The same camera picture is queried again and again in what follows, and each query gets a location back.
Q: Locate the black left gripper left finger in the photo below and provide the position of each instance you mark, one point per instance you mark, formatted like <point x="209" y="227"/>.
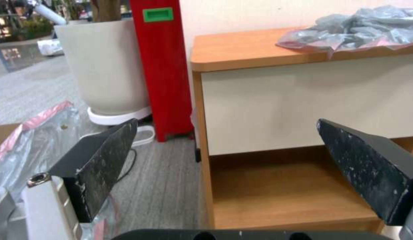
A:
<point x="100" y="160"/>

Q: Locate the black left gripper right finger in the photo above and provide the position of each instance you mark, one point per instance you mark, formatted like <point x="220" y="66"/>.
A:
<point x="369" y="172"/>

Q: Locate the trash can with clear liner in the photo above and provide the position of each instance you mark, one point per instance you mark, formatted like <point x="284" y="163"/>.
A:
<point x="36" y="140"/>

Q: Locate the grey plastic garbage bag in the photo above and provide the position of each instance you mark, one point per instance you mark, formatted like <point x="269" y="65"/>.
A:
<point x="356" y="30"/>

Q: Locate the white round pot saucer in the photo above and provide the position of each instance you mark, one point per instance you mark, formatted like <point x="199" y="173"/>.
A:
<point x="113" y="118"/>

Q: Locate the wooden side table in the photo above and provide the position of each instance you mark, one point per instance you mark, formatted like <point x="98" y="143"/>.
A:
<point x="293" y="125"/>

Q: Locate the large beige plant pot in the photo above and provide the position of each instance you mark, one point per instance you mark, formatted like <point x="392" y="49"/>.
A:
<point x="101" y="65"/>

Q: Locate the tall red box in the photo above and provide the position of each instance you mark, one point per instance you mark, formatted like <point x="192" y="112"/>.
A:
<point x="162" y="70"/>

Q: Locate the brown plant trunk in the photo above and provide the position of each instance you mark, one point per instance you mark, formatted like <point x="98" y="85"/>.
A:
<point x="106" y="10"/>

